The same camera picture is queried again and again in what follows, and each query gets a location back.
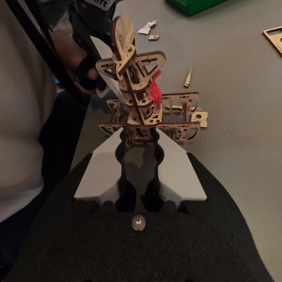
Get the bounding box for person's left hand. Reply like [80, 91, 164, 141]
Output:
[52, 33, 99, 95]

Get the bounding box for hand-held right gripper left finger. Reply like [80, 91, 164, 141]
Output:
[74, 127, 129, 202]

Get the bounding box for green plastic bin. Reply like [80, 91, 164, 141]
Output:
[165, 0, 228, 16]

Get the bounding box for small square wooden plate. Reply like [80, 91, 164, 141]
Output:
[190, 111, 208, 129]

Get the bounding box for person's white shirt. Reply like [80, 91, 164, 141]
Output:
[0, 0, 58, 223]

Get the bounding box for white torn wrapper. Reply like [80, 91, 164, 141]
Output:
[137, 20, 157, 35]

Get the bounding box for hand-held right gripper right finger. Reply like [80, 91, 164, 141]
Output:
[144, 128, 207, 202]

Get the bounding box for wooden propeller piece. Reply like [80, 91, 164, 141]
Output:
[165, 105, 198, 112]

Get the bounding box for wooden parts sheet with holes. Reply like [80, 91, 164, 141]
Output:
[262, 26, 282, 58]

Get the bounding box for black harness strap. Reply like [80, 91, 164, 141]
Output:
[4, 0, 85, 106]

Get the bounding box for pointed wooden stick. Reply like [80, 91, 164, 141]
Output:
[183, 68, 193, 88]

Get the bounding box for person's dark trousers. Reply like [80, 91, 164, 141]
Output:
[0, 95, 92, 273]

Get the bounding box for grey desk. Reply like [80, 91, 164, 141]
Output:
[70, 0, 282, 282]

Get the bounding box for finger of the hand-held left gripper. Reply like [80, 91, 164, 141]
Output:
[91, 36, 128, 115]

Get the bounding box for wooden model biplane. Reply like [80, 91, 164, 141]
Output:
[95, 15, 201, 148]

